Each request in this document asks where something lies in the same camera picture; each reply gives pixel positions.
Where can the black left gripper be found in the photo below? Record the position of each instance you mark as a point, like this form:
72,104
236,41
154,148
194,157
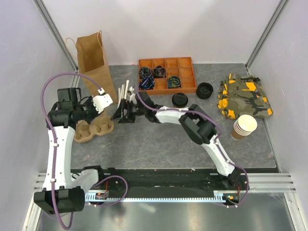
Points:
90,101

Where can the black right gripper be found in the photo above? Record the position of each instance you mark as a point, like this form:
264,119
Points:
119,113

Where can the brown paper bag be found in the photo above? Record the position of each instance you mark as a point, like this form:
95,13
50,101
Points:
92,62

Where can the black plastic cup lid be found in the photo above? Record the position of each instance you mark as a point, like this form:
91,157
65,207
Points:
179,98

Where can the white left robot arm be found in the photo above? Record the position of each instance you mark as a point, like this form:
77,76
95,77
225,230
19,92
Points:
60,192

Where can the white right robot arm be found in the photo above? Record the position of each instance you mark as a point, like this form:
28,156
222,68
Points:
200,128

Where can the cardboard cup carrier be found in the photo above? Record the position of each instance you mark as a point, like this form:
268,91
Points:
100,126

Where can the blue striped cup sleeve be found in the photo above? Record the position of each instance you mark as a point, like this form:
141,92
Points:
147,83

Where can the dark patterned cup sleeve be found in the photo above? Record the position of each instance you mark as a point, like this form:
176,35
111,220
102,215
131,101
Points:
145,72

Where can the brown black cup sleeve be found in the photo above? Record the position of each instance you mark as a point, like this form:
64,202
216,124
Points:
159,72

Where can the green yellow cup sleeve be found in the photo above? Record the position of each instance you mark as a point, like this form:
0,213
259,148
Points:
173,82

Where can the orange compartment tray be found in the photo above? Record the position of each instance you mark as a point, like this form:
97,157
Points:
176,66

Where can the stack of black lids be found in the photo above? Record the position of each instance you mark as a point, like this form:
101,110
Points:
204,90

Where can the camouflage cloth bag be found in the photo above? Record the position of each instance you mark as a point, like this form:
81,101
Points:
242,95

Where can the stack of paper cups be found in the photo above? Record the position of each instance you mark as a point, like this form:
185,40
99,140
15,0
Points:
243,127

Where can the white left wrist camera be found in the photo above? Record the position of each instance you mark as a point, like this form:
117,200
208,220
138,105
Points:
102,100

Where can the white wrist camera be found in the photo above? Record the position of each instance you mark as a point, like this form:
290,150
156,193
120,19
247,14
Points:
102,100
131,95

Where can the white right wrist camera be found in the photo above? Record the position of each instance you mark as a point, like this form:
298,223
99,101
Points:
131,95

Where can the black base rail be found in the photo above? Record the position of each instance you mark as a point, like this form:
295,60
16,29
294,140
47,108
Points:
169,183

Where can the slotted cable duct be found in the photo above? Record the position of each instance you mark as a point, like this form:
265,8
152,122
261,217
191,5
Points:
96,197

